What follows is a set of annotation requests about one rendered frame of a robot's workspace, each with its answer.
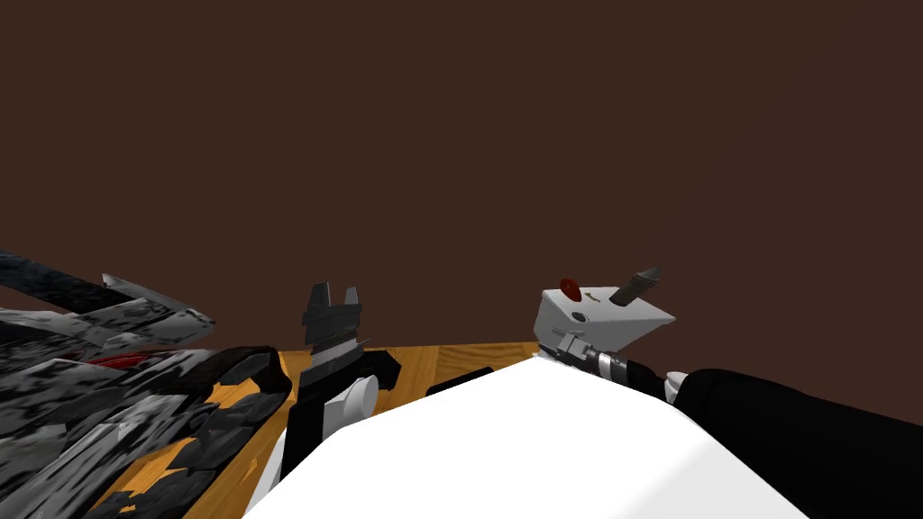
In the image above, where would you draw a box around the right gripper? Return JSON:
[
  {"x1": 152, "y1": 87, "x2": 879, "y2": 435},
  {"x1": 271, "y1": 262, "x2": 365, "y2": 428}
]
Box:
[{"x1": 539, "y1": 327, "x2": 601, "y2": 369}]

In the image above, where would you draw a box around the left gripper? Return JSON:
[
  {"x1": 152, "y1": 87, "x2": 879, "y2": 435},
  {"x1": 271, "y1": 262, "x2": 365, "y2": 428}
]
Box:
[{"x1": 297, "y1": 281, "x2": 370, "y2": 385}]

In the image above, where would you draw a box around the grey box with red knob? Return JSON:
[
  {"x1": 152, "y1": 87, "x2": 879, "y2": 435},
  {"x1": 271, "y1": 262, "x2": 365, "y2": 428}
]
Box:
[{"x1": 534, "y1": 266, "x2": 677, "y2": 356}]

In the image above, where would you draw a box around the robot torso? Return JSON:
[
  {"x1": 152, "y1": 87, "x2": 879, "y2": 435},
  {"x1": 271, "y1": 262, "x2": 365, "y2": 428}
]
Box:
[{"x1": 241, "y1": 356, "x2": 812, "y2": 519}]

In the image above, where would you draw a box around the black grey mottled furniture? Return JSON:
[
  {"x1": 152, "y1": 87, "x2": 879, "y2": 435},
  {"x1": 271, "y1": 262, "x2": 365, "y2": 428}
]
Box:
[{"x1": 0, "y1": 248, "x2": 294, "y2": 519}]

